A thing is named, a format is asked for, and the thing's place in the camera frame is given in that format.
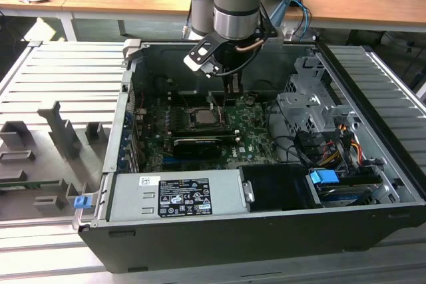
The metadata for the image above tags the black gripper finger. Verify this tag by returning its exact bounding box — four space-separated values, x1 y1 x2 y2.
222 73 244 109

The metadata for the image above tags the metal socket cover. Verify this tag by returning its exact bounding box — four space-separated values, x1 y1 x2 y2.
205 94 231 127

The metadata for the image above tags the locking lever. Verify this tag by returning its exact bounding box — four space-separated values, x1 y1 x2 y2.
171 83 193 112

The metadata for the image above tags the CPU socket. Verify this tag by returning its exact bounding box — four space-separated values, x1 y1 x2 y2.
184 104 232 130

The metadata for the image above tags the blue expansion slot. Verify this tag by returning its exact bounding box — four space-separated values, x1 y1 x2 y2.
162 156 200 169

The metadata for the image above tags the green motherboard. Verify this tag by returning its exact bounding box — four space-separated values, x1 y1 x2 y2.
132 92 284 172

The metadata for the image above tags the black case fan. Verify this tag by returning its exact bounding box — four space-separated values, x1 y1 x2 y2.
149 72 177 100

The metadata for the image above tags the silver drive cage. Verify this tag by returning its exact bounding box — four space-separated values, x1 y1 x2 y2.
276 56 360 138

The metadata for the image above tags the black graphics card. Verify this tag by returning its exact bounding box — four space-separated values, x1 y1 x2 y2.
171 136 224 162

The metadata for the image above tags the hard disk in blue carrier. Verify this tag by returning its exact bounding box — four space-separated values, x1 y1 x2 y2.
308 169 373 207

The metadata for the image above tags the grey power supply unit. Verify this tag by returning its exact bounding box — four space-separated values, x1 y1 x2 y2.
106 169 250 223

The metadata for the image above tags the black PC case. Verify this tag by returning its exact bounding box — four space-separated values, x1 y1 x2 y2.
77 38 426 275

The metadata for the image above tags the grey parts rack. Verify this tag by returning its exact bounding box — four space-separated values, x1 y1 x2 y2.
0 99 110 221

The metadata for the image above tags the blue case latch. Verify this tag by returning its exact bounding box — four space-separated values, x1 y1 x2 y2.
73 196 93 211

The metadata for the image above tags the green RAM stick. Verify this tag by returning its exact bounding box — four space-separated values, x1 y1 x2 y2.
0 180 66 191

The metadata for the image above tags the copper coloured cable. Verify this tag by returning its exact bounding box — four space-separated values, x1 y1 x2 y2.
234 39 264 53

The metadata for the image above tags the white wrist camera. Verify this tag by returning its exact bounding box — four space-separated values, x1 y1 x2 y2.
182 36 221 78

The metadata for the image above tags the blue cable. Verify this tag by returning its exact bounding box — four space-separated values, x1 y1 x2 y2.
292 0 312 41

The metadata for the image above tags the yellow red wire bundle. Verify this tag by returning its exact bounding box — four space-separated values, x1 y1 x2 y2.
319 124 363 168

